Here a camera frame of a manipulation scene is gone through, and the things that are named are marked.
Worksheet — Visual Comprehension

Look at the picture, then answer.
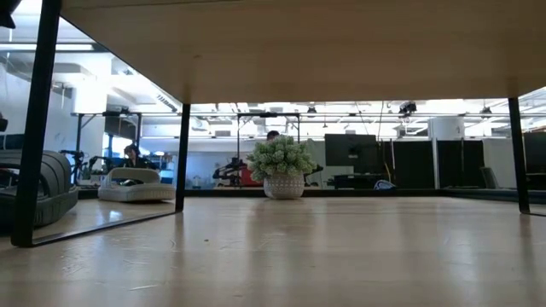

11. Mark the red bin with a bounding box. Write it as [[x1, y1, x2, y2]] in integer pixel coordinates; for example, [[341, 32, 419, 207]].
[[240, 165, 264, 188]]

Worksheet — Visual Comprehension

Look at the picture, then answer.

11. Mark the dark wall monitor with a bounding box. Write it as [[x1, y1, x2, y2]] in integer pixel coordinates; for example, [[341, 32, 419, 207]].
[[0, 132, 26, 151]]

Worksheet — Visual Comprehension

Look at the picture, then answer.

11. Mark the black partition panel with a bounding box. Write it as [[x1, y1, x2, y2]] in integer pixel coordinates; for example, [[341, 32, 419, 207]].
[[391, 140, 435, 189], [436, 140, 486, 189]]

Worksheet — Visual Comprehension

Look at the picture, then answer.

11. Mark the black ceiling camera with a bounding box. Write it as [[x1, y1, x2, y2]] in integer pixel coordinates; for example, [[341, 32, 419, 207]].
[[398, 101, 419, 117]]

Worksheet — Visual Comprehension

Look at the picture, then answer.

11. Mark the black background rig frame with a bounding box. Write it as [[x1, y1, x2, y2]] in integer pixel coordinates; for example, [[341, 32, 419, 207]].
[[70, 109, 144, 185], [236, 111, 302, 144]]

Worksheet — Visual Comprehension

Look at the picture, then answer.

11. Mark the black rubber slide sandal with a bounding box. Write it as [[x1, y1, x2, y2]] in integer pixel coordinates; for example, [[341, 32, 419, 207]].
[[0, 148, 80, 228]]

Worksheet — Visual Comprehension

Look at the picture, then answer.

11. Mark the black hanging monitor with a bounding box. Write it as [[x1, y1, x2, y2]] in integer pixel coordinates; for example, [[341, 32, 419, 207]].
[[103, 114, 138, 141]]

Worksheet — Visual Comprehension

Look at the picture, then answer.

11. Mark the white column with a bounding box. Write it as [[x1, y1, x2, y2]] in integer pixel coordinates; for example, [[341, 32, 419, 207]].
[[427, 116, 467, 142]]

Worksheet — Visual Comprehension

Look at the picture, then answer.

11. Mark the grey office chair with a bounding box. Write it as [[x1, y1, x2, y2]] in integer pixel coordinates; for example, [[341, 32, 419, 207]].
[[479, 165, 501, 190]]

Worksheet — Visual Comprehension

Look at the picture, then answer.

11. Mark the black desk monitor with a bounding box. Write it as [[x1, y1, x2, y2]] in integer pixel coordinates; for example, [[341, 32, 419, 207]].
[[323, 133, 380, 168]]

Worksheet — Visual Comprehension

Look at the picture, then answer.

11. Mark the green potted plant white pot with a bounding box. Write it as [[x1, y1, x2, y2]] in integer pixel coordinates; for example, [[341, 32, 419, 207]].
[[246, 134, 319, 200]]

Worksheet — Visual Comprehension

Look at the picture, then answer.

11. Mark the black aluminium table frame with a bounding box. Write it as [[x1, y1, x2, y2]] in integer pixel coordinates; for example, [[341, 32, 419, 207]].
[[78, 187, 546, 204]]

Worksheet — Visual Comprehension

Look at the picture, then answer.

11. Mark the wooden shelf with black legs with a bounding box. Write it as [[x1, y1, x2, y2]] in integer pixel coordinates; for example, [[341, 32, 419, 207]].
[[10, 0, 546, 249]]

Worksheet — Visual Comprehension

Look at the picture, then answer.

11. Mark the grey rubber slide sandal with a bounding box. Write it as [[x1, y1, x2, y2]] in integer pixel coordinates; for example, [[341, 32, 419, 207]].
[[97, 166, 177, 203]]

